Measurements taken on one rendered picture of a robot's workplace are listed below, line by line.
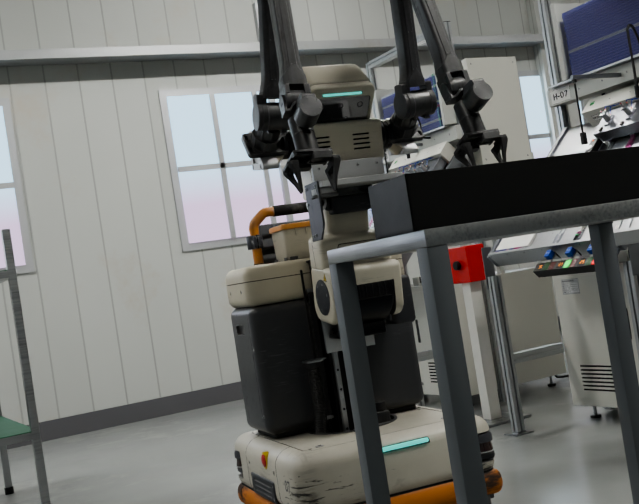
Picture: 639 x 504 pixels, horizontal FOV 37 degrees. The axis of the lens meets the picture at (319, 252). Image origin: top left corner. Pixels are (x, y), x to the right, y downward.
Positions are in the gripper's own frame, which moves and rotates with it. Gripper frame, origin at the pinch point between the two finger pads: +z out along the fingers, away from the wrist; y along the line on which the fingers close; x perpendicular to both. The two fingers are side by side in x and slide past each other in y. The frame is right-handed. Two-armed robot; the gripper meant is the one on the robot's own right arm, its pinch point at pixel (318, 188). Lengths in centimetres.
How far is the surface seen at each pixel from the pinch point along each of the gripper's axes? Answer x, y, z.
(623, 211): -62, 28, 40
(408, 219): -46, -5, 31
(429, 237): -61, -11, 41
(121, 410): 414, 15, -58
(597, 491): 53, 86, 80
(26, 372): 160, -59, -14
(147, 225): 378, 47, -170
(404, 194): -48, -5, 26
